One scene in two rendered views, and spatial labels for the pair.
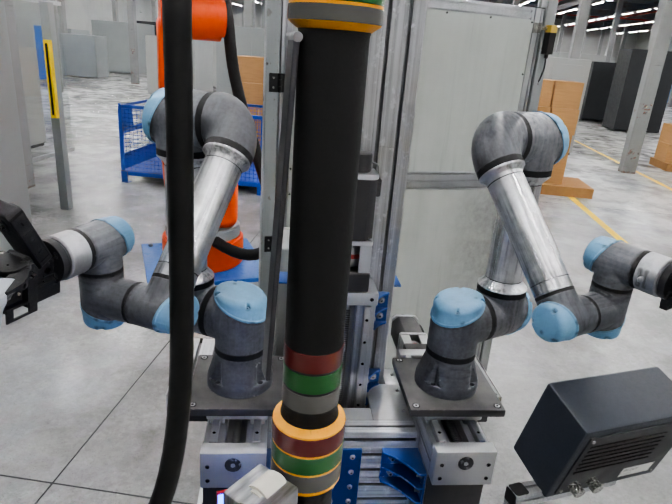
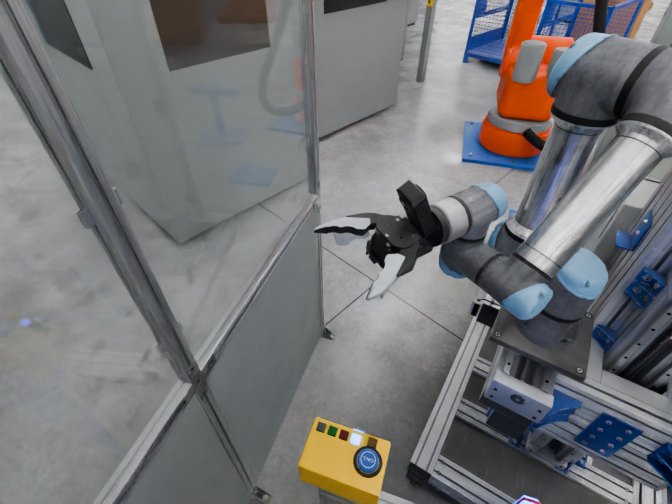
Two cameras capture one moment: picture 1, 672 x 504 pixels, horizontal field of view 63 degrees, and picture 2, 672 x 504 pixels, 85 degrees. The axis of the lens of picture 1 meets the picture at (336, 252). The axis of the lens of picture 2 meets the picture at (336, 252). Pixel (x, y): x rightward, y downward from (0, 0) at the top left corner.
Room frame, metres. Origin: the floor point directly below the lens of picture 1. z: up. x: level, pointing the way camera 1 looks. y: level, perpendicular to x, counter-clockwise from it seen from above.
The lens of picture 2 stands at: (0.29, 0.26, 1.84)
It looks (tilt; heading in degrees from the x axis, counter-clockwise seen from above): 43 degrees down; 39
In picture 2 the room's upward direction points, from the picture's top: straight up
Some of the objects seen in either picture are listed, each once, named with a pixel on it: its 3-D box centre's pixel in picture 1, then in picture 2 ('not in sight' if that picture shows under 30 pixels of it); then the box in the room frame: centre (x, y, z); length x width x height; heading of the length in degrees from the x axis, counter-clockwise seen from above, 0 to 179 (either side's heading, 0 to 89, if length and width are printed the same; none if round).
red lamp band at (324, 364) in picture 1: (313, 349); not in sight; (0.27, 0.01, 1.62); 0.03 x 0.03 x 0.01
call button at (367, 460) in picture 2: not in sight; (367, 460); (0.52, 0.37, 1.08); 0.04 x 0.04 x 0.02
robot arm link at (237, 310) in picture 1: (238, 315); (568, 280); (1.09, 0.21, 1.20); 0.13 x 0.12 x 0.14; 71
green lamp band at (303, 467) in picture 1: (307, 442); not in sight; (0.27, 0.01, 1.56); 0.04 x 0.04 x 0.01
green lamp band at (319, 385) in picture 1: (312, 369); not in sight; (0.27, 0.01, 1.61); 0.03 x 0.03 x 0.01
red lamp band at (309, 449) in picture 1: (308, 424); not in sight; (0.27, 0.01, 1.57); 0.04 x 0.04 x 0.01
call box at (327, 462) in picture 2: not in sight; (344, 462); (0.51, 0.41, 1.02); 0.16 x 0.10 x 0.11; 110
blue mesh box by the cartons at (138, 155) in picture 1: (172, 139); (513, 26); (7.35, 2.31, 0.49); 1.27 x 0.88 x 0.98; 175
